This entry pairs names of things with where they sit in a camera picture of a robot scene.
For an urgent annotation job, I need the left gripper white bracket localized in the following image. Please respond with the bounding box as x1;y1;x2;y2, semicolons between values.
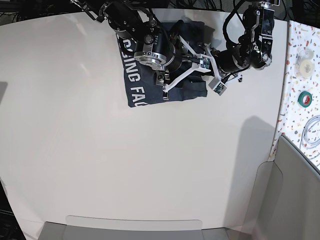
204;43;243;84

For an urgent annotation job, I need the green tape roll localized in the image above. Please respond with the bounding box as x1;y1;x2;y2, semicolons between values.
298;91;313;108

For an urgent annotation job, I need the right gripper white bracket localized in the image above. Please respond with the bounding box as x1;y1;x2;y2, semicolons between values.
157;35;212;100

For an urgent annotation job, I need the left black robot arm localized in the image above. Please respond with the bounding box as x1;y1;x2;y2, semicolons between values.
208;0;280;84

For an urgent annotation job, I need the dark blue t-shirt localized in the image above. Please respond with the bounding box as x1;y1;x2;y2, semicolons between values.
119;21;208;108

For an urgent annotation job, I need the grey chair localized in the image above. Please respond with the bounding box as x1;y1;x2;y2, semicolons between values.
238;136;320;240
39;215;228;240

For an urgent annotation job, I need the clear tape roll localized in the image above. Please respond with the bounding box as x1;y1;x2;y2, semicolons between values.
295;48;315;79

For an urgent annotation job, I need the terrazzo patterned side table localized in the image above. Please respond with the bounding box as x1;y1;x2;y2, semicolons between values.
269;20;320;168

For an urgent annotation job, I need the grey chair at right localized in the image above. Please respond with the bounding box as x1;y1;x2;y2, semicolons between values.
238;136;320;240

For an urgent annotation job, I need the coiled white cable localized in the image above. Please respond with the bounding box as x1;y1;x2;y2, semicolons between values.
299;115;320;150

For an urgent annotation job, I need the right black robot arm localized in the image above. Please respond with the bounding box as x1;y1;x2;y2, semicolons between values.
72;0;211;100

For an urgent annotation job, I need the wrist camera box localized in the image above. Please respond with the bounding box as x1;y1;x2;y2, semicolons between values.
198;57;211;70
208;78;227;96

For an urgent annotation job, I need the grey chair at bottom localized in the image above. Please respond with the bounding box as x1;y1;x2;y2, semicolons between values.
39;215;228;240

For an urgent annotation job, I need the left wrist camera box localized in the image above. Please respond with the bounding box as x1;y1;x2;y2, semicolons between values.
208;78;227;96

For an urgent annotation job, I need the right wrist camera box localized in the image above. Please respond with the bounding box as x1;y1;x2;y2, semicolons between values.
198;57;211;70

